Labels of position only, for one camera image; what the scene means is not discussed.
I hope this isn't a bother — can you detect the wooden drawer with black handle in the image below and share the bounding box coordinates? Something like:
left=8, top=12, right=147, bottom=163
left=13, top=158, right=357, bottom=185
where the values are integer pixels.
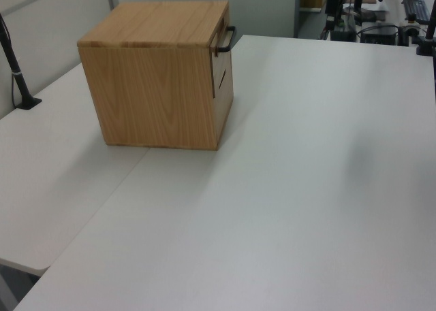
left=210, top=4, right=233, bottom=99

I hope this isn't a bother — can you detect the black metal drawer handle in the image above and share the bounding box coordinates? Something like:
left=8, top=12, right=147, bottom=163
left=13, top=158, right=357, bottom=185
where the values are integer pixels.
left=217, top=25, right=237, bottom=54

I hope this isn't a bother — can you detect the wooden drawer with slot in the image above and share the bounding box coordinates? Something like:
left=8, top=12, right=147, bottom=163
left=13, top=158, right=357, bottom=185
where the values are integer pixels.
left=213, top=50, right=235, bottom=149

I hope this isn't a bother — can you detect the wooden two-drawer cabinet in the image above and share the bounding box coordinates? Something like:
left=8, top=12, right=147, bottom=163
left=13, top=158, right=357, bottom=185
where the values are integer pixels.
left=77, top=0, right=236, bottom=152

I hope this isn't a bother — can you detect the white side table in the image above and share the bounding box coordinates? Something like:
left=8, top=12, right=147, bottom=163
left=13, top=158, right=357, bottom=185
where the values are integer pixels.
left=0, top=62, right=154, bottom=278

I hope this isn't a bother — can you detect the black desktop device box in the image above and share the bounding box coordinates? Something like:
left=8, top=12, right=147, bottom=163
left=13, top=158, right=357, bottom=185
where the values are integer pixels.
left=360, top=24, right=400, bottom=46

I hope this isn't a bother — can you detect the black clamp-mounted pole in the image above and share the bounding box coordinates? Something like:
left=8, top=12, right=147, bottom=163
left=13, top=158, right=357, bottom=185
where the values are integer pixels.
left=414, top=3, right=436, bottom=57

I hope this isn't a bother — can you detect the black computer keyboard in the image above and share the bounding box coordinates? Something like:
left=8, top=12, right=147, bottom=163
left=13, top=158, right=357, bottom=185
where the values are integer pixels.
left=401, top=0, right=431, bottom=23

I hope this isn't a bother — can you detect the black camera stand pole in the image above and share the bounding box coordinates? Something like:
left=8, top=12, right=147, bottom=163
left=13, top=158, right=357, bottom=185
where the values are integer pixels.
left=0, top=13, right=43, bottom=110

